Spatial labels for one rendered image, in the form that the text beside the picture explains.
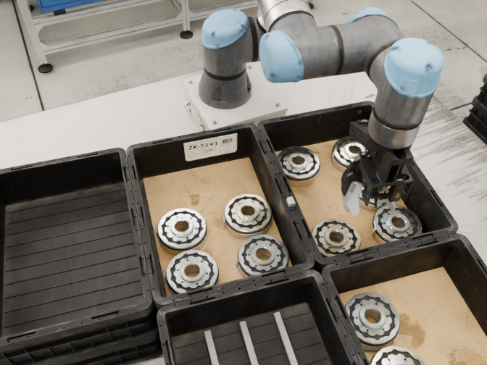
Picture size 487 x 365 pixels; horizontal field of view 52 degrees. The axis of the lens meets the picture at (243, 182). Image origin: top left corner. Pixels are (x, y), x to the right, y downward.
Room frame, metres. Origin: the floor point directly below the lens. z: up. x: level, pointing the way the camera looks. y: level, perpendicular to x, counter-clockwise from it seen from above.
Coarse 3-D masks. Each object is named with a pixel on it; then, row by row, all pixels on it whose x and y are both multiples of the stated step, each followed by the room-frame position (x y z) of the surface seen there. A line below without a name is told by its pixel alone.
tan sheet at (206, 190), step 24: (216, 168) 0.79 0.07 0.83; (240, 168) 0.79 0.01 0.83; (168, 192) 0.71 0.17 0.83; (192, 192) 0.71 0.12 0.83; (216, 192) 0.71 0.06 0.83; (240, 192) 0.71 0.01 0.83; (216, 216) 0.64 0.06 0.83; (216, 240) 0.58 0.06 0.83; (240, 240) 0.58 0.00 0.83; (168, 264) 0.52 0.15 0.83; (288, 264) 0.52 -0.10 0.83
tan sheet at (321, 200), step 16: (320, 144) 0.87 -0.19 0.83; (320, 160) 0.82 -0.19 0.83; (320, 176) 0.77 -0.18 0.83; (336, 176) 0.77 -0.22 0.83; (304, 192) 0.72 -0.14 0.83; (320, 192) 0.72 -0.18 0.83; (336, 192) 0.72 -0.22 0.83; (304, 208) 0.67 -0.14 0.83; (320, 208) 0.67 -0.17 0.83; (336, 208) 0.67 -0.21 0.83; (352, 224) 0.63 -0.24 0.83; (368, 224) 0.63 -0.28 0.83; (368, 240) 0.59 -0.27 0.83
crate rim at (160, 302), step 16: (224, 128) 0.82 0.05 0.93; (240, 128) 0.82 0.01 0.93; (256, 128) 0.82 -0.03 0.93; (144, 144) 0.76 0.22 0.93; (160, 144) 0.77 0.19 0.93; (128, 160) 0.71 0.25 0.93; (272, 176) 0.68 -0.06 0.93; (288, 208) 0.59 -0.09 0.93; (144, 224) 0.56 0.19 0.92; (144, 240) 0.51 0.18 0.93; (304, 240) 0.52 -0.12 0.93; (304, 256) 0.49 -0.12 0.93; (272, 272) 0.45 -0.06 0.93; (288, 272) 0.45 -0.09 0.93; (208, 288) 0.41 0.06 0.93; (224, 288) 0.41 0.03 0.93; (160, 304) 0.38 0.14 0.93
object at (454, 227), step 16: (304, 112) 0.88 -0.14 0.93; (320, 112) 0.88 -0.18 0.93; (272, 160) 0.72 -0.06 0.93; (288, 192) 0.64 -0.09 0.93; (432, 192) 0.65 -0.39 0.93; (304, 224) 0.56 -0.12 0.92; (400, 240) 0.52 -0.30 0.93; (416, 240) 0.52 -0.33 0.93; (320, 256) 0.48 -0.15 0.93; (336, 256) 0.48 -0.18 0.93; (352, 256) 0.49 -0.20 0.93
